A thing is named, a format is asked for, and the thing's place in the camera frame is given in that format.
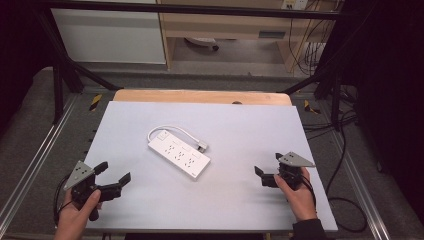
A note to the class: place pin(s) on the black metal frame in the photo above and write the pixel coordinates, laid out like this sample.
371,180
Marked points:
186,9

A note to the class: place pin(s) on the office chair base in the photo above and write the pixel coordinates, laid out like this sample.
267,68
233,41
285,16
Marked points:
203,41

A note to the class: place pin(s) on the white power strip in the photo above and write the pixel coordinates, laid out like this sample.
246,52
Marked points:
181,156

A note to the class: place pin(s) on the black curtain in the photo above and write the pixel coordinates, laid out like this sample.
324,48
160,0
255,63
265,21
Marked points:
20,50
390,83

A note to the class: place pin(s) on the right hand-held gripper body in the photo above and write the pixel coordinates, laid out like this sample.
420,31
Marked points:
294,160

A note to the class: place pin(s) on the grey power plug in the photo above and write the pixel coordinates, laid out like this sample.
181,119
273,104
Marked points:
202,146

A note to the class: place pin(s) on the person's left hand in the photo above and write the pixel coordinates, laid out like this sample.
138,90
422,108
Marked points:
71,221

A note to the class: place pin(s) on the wooden table board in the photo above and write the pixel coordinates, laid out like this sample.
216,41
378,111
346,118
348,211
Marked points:
200,96

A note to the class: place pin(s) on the wooden desk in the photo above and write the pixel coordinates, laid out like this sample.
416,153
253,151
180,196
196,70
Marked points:
226,25

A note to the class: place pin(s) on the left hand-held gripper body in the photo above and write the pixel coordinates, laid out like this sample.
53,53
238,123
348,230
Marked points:
78,176

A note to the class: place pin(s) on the aluminium floor rail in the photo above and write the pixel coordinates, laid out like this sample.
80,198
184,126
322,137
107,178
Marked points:
40,153
363,193

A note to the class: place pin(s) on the white wall socket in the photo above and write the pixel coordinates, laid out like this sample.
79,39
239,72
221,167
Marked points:
295,4

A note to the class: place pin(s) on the person's right hand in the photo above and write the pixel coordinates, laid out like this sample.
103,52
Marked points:
301,203

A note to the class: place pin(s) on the yellow black floor tape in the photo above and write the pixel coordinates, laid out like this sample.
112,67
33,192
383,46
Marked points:
310,107
95,102

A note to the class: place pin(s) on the white cabinet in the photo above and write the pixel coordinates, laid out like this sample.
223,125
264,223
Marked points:
110,36

